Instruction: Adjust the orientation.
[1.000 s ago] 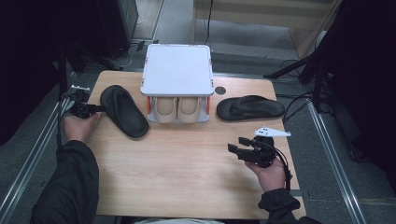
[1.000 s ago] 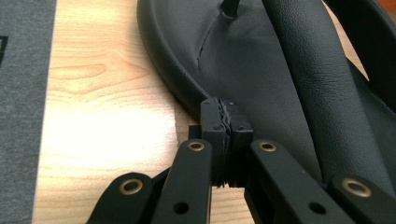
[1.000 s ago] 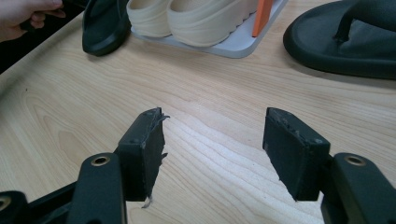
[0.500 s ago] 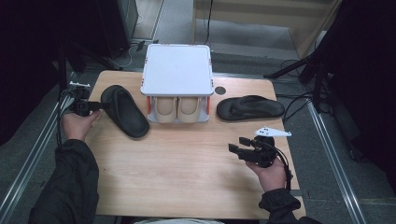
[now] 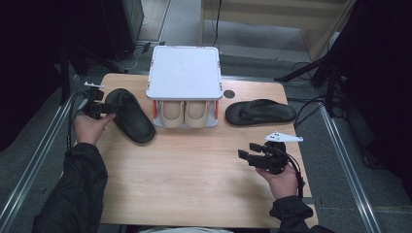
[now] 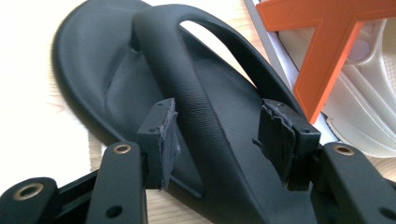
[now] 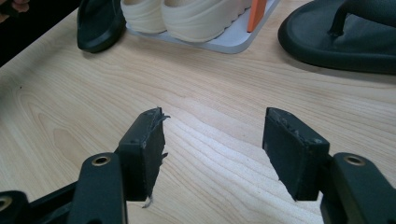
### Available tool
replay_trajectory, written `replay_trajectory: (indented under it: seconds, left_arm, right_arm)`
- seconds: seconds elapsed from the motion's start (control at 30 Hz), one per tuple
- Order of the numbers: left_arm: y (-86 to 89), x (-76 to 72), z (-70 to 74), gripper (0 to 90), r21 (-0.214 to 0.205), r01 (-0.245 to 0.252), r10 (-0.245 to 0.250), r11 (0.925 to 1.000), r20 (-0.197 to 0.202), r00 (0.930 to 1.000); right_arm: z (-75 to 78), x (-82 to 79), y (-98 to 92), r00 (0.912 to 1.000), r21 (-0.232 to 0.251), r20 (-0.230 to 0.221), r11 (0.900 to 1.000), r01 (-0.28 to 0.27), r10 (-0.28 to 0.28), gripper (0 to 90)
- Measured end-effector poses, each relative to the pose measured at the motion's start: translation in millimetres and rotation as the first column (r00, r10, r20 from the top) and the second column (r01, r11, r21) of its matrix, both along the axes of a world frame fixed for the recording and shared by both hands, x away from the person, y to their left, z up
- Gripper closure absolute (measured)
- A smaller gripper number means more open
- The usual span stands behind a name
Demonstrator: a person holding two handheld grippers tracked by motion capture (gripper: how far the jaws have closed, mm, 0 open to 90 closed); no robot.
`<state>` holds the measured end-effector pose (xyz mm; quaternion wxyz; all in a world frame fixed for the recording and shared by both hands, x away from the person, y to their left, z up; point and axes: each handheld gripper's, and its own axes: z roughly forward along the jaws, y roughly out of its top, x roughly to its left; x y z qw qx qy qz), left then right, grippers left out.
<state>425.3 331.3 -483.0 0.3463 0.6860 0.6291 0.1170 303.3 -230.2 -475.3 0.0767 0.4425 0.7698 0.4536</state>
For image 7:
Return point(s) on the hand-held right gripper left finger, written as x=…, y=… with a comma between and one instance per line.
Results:
x=143, y=155

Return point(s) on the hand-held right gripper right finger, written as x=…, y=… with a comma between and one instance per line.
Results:
x=295, y=155

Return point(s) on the cream clog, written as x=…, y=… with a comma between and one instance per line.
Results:
x=199, y=21
x=140, y=15

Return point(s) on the black flip-flop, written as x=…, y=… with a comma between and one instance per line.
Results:
x=99, y=28
x=342, y=53

